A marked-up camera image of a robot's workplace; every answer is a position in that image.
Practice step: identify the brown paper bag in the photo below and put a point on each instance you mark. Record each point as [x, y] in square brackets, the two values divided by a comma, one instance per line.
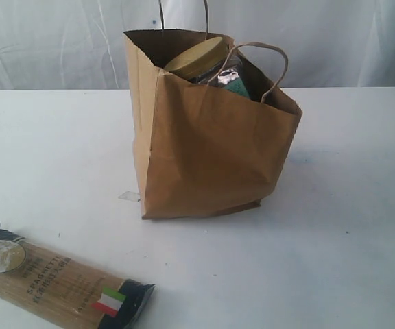
[201, 150]

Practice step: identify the white backdrop curtain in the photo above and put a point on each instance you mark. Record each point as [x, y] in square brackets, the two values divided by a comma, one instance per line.
[79, 44]

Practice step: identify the clear tape piece on table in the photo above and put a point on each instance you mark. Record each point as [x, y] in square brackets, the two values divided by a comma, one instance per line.
[130, 196]

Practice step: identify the spaghetti packet with Italian flag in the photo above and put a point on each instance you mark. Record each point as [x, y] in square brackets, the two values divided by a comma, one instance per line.
[65, 292]

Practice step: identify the clear jar with yellow lid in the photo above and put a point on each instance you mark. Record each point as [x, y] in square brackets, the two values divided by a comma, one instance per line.
[208, 63]

